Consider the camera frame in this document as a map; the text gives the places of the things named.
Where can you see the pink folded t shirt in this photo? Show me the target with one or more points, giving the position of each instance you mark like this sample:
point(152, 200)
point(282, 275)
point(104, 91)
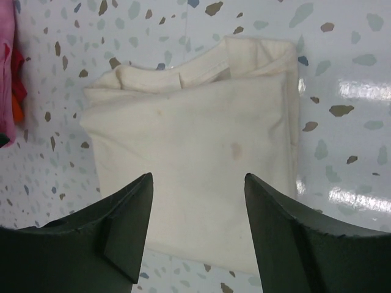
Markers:
point(7, 38)

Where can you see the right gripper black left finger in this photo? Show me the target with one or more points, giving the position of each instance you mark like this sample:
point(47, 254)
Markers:
point(96, 249)

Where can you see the red folded t shirt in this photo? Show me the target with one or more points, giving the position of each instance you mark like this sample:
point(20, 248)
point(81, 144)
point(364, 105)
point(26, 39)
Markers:
point(18, 89)

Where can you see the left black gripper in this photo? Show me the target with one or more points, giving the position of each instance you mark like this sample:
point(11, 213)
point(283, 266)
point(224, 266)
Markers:
point(4, 140)

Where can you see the cream t shirt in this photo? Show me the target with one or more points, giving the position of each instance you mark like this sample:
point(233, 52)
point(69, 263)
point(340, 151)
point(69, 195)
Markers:
point(199, 128)

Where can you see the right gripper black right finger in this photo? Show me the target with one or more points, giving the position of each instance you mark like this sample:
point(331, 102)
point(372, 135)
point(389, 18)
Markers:
point(299, 249)

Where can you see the orange folded t shirt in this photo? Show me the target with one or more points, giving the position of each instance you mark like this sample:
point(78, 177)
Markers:
point(18, 114)

